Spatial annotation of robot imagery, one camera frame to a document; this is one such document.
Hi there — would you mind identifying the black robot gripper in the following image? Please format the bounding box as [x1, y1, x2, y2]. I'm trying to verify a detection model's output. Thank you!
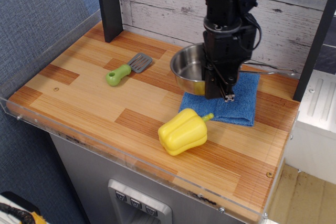
[203, 25, 257, 102]

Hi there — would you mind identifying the stainless steel pan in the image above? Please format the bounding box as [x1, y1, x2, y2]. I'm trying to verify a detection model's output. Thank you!
[170, 43, 297, 96]

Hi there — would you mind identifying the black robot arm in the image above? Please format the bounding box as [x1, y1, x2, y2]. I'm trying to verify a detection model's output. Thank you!
[201, 0, 262, 102]

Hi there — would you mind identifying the blue folded towel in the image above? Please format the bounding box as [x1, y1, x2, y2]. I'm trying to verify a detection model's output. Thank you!
[179, 73, 260, 127]

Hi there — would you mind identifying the yellow toy bell pepper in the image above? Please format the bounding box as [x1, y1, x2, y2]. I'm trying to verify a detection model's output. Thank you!
[158, 108, 214, 156]

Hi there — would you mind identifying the white toy sink counter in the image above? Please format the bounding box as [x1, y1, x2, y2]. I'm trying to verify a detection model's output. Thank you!
[284, 70, 335, 184]

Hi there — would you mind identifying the clear acrylic table guard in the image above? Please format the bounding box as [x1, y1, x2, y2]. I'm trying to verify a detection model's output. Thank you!
[6, 24, 299, 223]

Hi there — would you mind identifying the grey cabinet with dispenser panel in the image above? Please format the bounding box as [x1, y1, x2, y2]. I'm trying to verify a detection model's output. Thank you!
[51, 135, 241, 223]

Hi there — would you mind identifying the green handled grey spatula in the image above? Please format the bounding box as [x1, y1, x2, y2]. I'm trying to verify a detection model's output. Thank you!
[106, 52, 152, 87]

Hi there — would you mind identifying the black vertical post right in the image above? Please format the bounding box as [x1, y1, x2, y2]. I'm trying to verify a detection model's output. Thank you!
[293, 0, 335, 102]

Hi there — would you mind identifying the black vertical post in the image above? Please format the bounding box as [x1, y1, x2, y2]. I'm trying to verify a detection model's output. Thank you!
[293, 0, 335, 102]
[99, 0, 123, 42]

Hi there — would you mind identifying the black vertical post left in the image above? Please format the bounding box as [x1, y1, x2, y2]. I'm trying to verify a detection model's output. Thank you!
[99, 0, 123, 42]

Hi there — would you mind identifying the black corrugated cable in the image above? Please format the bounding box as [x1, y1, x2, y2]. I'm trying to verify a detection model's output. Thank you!
[0, 202, 35, 224]

